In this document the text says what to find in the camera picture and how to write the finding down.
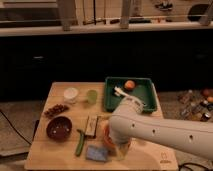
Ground green cup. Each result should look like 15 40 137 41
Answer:
86 90 98 105

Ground white cup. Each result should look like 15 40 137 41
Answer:
63 87 79 104

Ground orange plate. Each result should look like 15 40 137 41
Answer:
103 123 115 151

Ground brown grape bunch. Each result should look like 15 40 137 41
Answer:
44 104 69 118

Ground orange fruit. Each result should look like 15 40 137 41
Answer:
124 80 135 90

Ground wooden block with handle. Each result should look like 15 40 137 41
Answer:
85 116 98 138

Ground purple bowl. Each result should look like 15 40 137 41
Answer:
46 116 72 142

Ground black cable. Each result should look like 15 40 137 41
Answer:
0 109 33 146

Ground green tray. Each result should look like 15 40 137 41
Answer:
104 77 157 113

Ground spice bottles on floor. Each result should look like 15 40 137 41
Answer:
178 89 213 122

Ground blue sponge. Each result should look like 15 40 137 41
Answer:
86 145 108 162

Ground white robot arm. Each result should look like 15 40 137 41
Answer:
109 96 213 161

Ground green cucumber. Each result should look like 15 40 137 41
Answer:
75 129 85 157

